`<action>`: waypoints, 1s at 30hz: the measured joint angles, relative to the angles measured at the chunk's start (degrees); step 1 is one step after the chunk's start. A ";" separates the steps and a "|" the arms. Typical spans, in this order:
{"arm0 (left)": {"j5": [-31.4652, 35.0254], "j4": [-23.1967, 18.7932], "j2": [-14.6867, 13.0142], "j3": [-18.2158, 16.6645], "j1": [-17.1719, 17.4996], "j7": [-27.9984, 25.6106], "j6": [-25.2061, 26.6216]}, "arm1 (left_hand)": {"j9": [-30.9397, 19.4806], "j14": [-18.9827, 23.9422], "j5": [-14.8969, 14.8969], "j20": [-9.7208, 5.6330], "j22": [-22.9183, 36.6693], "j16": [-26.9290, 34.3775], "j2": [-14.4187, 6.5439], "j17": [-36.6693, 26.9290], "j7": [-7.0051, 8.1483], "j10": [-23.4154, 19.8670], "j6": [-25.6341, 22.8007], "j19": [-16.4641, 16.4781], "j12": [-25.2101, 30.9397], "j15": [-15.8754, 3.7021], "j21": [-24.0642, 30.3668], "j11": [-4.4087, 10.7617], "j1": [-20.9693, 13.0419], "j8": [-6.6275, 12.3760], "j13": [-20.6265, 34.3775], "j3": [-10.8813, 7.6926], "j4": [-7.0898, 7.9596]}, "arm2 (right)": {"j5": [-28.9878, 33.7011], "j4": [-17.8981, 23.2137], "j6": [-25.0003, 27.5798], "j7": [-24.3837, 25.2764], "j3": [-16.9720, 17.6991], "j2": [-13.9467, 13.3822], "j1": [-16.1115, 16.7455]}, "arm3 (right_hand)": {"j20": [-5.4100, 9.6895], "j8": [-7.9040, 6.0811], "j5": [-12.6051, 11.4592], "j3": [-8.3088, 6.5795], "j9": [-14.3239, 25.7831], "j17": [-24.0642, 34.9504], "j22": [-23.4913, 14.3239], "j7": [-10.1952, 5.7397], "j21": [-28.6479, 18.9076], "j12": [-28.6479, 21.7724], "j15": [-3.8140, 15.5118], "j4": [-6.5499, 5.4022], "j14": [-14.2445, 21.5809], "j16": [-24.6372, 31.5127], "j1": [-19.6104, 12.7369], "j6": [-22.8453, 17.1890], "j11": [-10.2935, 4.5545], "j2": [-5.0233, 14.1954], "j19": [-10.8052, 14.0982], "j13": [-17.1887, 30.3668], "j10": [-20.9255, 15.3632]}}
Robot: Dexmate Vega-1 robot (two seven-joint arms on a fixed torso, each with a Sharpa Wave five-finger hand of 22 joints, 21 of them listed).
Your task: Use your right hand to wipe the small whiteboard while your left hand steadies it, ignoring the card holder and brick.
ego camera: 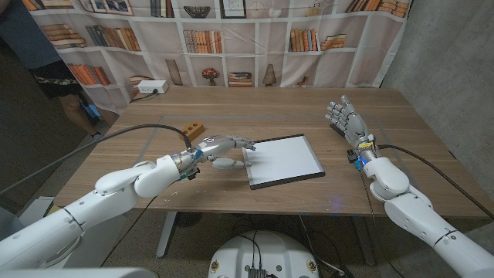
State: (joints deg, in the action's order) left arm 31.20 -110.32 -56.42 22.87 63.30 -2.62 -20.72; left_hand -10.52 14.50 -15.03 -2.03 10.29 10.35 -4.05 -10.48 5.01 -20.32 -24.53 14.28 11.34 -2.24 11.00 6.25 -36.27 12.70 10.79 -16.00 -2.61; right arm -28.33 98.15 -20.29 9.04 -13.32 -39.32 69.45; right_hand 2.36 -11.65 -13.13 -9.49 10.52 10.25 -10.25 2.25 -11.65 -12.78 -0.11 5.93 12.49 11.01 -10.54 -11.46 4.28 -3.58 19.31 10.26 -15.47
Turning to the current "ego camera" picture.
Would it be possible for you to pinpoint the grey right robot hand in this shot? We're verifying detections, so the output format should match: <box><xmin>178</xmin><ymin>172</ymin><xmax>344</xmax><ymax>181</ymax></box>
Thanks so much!
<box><xmin>324</xmin><ymin>95</ymin><xmax>381</xmax><ymax>165</ymax></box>

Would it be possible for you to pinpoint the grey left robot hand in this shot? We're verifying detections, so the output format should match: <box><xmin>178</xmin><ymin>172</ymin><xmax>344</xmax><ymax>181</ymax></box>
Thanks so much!
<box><xmin>173</xmin><ymin>134</ymin><xmax>257</xmax><ymax>181</ymax></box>

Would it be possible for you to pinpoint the small whiteboard with dark frame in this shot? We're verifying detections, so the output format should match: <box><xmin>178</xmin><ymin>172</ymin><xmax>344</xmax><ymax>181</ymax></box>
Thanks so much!
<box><xmin>241</xmin><ymin>133</ymin><xmax>327</xmax><ymax>191</ymax></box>

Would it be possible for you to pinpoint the orange brick with holes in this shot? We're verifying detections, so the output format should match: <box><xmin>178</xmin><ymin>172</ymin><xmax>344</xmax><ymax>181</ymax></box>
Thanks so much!
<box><xmin>179</xmin><ymin>120</ymin><xmax>205</xmax><ymax>142</ymax></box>

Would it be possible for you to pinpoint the dark round floor object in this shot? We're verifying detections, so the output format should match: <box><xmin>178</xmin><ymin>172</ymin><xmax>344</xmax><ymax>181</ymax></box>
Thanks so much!
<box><xmin>176</xmin><ymin>211</ymin><xmax>204</xmax><ymax>229</ymax></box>

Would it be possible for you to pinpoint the white power strip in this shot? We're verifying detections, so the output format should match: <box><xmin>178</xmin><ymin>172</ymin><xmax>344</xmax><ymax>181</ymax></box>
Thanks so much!
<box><xmin>137</xmin><ymin>80</ymin><xmax>170</xmax><ymax>95</ymax></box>

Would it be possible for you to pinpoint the printed bookshelf backdrop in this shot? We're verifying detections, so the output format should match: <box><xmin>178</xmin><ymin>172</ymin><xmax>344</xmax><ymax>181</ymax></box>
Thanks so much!
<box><xmin>22</xmin><ymin>0</ymin><xmax>412</xmax><ymax>115</ymax></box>

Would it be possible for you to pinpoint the grey metal table leg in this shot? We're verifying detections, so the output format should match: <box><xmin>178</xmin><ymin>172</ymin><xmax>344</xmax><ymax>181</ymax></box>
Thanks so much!
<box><xmin>156</xmin><ymin>211</ymin><xmax>178</xmax><ymax>259</ymax></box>
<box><xmin>350</xmin><ymin>215</ymin><xmax>376</xmax><ymax>266</ymax></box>

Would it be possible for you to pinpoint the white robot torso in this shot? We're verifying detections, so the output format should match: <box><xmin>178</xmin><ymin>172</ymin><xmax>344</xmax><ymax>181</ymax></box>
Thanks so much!
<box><xmin>208</xmin><ymin>230</ymin><xmax>320</xmax><ymax>278</ymax></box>

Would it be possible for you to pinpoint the blue floor item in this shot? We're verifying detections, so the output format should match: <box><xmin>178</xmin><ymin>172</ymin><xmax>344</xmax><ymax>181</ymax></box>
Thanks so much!
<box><xmin>82</xmin><ymin>100</ymin><xmax>102</xmax><ymax>121</ymax></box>

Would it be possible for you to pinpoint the grey finned torso module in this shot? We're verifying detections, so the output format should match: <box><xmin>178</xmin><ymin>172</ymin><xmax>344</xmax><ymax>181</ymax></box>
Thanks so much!
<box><xmin>246</xmin><ymin>266</ymin><xmax>269</xmax><ymax>278</ymax></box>

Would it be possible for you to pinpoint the white robot head rim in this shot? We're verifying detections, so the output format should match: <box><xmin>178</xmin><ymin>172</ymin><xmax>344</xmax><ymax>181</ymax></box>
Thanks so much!
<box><xmin>0</xmin><ymin>267</ymin><xmax>160</xmax><ymax>278</ymax></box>

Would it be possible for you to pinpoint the white floor box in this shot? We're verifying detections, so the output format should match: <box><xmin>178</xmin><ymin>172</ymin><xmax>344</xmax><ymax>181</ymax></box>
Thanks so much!
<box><xmin>19</xmin><ymin>196</ymin><xmax>55</xmax><ymax>225</ymax></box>

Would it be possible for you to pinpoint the person in dark shorts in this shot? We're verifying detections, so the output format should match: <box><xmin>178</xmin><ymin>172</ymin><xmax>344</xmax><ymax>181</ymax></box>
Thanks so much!
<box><xmin>0</xmin><ymin>0</ymin><xmax>120</xmax><ymax>141</ymax></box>

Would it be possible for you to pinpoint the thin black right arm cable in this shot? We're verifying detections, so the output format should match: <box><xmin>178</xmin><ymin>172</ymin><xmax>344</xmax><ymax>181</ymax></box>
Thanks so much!
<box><xmin>358</xmin><ymin>169</ymin><xmax>394</xmax><ymax>278</ymax></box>

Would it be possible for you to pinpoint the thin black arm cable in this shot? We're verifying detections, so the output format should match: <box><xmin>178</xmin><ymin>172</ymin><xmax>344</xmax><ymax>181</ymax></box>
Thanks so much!
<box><xmin>100</xmin><ymin>195</ymin><xmax>160</xmax><ymax>267</ymax></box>
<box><xmin>358</xmin><ymin>169</ymin><xmax>394</xmax><ymax>278</ymax></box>

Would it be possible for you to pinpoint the black power strip cable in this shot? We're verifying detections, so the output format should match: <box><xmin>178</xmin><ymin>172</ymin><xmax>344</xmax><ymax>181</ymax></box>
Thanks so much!
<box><xmin>129</xmin><ymin>89</ymin><xmax>159</xmax><ymax>104</ymax></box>

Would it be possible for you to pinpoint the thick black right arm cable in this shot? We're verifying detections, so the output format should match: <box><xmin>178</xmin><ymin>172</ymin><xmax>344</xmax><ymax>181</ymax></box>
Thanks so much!
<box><xmin>377</xmin><ymin>144</ymin><xmax>494</xmax><ymax>221</ymax></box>

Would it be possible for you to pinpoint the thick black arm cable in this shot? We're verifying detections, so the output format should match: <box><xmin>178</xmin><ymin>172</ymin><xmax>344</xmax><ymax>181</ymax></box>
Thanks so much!
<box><xmin>0</xmin><ymin>124</ymin><xmax>193</xmax><ymax>196</ymax></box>
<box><xmin>377</xmin><ymin>144</ymin><xmax>494</xmax><ymax>221</ymax></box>

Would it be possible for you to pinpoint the black torso cable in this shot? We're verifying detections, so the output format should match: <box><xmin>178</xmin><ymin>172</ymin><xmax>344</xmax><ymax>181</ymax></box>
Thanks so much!
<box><xmin>235</xmin><ymin>230</ymin><xmax>263</xmax><ymax>270</ymax></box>

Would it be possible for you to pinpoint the black floor cable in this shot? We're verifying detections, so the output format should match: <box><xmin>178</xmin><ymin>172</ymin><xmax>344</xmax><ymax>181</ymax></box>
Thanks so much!
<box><xmin>299</xmin><ymin>214</ymin><xmax>348</xmax><ymax>278</ymax></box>

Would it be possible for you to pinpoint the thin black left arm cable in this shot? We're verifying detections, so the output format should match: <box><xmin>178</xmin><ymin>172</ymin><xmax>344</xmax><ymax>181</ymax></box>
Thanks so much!
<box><xmin>100</xmin><ymin>195</ymin><xmax>160</xmax><ymax>267</ymax></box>

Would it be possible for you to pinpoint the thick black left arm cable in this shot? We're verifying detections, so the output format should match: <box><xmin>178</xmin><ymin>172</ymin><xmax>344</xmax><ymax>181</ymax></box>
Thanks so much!
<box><xmin>0</xmin><ymin>124</ymin><xmax>193</xmax><ymax>196</ymax></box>

